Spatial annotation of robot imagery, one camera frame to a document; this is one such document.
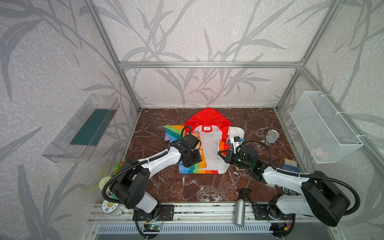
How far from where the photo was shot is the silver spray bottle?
0.70 meters

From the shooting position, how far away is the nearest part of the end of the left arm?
0.64 m

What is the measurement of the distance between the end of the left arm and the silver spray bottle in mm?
286
